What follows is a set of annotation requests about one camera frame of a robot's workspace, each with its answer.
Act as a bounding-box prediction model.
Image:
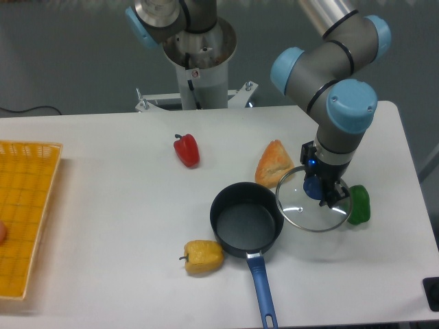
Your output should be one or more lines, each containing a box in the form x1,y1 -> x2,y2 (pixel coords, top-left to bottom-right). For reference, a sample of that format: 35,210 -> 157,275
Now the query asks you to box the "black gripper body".
300,141 -> 351,192

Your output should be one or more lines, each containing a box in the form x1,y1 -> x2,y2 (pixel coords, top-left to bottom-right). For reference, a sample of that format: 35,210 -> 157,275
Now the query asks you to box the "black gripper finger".
328,183 -> 350,208
319,181 -> 338,207

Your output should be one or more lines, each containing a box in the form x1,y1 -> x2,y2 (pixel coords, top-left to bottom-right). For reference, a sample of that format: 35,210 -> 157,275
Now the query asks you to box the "green bell pepper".
348,185 -> 371,226

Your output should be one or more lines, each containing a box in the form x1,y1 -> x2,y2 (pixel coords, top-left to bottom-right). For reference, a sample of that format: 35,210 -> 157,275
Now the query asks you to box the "glass lid with blue knob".
275,166 -> 353,233

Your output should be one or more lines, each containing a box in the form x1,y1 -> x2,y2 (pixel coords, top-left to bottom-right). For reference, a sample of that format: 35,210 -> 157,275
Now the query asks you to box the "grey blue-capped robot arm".
126,1 -> 392,206

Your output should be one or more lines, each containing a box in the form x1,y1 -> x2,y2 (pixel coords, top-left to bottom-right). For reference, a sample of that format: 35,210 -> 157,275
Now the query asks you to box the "orange bread wedge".
254,140 -> 295,188

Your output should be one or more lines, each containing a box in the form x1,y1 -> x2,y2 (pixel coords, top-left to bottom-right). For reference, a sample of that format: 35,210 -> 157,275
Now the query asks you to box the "black box at table edge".
423,277 -> 439,312

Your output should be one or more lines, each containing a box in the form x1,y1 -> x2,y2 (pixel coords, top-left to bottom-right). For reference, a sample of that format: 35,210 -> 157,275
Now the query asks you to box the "yellow bell pepper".
179,240 -> 224,275

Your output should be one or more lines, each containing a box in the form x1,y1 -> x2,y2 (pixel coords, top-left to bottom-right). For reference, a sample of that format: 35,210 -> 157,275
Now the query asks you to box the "red bell pepper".
174,134 -> 200,168

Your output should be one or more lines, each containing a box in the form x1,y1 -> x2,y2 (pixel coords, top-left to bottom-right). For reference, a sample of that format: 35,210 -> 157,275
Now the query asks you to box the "yellow woven basket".
1,141 -> 63,300

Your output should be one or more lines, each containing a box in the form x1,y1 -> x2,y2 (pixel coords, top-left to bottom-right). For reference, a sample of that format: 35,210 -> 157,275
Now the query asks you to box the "black saucepan with blue handle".
210,182 -> 284,328

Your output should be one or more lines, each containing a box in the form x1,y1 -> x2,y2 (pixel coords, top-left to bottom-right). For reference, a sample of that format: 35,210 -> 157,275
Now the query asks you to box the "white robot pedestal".
135,18 -> 258,112

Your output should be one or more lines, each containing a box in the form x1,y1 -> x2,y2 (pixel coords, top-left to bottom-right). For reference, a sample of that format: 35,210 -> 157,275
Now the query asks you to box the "black cable on floor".
0,106 -> 64,115

